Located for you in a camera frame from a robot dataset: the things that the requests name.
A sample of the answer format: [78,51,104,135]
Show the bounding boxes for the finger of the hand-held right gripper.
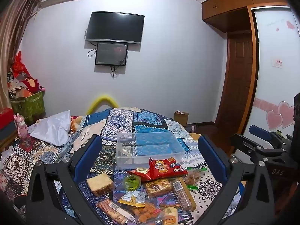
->
[230,133,268,163]
[249,125,286,149]

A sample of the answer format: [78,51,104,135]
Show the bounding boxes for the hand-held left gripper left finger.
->
[25,134,103,225]

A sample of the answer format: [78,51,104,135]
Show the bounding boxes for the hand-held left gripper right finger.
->
[198,135,275,225]

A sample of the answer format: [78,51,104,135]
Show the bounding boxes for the rice cake packet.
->
[86,172,116,197]

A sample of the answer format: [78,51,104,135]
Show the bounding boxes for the clear plastic storage container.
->
[115,132,185,171]

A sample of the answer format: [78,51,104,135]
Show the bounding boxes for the yellow snack packet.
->
[117,190,146,208]

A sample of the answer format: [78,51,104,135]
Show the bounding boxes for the nut brittle packet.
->
[144,178,173,198]

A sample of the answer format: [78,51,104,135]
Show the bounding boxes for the orange fried snack packet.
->
[132,202,163,224]

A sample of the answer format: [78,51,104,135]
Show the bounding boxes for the clear bag with green seal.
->
[185,166,209,191]

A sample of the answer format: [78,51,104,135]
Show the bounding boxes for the red cartoon chip bag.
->
[149,157,188,182]

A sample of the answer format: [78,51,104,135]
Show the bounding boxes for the cardboard box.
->
[174,110,189,126]

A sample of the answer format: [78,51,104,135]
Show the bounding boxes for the white pillow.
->
[29,110,72,147]

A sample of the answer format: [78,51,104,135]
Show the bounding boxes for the patchwork printed blanket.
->
[0,107,247,225]

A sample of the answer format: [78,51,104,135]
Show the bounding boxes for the long brown bar packet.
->
[172,178,197,212]

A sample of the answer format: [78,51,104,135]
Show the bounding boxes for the plain red snack bag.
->
[126,168,152,182]

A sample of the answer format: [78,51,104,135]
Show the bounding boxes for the green jelly cup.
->
[123,175,142,191]

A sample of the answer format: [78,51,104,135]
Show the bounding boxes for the yellow foam hoop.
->
[85,94,120,116]

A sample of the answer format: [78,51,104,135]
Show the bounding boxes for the long wafer packet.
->
[96,198,135,225]

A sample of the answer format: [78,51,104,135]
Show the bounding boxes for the white heart-sticker wardrobe door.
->
[244,5,300,135]

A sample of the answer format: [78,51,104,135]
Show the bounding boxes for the pink rabbit toy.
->
[13,112,30,144]

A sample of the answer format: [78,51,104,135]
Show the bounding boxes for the red plush toy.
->
[22,77,41,93]

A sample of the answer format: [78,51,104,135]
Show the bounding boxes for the red box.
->
[0,108,15,130]

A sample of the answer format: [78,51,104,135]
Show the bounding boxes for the red plastic bag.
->
[12,51,31,80]

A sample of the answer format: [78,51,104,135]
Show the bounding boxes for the wooden overhead cabinet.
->
[201,0,290,34]

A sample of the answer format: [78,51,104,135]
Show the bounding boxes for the brown curtain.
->
[0,0,44,128]

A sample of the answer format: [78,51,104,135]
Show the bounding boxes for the black monitor cable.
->
[110,64,123,78]

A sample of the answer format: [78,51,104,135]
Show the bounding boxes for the small black wall monitor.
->
[95,42,129,67]

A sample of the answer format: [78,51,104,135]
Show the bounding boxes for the wall-mounted black television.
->
[85,11,145,45]

